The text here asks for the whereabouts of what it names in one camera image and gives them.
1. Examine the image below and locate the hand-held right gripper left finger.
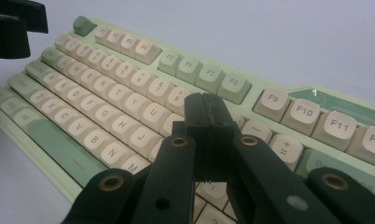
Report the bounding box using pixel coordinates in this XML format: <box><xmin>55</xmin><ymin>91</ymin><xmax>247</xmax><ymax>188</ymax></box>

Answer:
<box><xmin>131</xmin><ymin>91</ymin><xmax>213</xmax><ymax>224</ymax></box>

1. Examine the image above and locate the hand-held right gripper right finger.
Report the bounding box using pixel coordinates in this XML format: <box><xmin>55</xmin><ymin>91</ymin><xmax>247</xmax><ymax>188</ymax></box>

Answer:
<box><xmin>203</xmin><ymin>92</ymin><xmax>342</xmax><ymax>224</ymax></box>

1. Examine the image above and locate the green and pink keyboard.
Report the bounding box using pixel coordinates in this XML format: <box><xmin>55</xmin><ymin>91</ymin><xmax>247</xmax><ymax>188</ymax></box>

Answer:
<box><xmin>0</xmin><ymin>15</ymin><xmax>375</xmax><ymax>224</ymax></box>

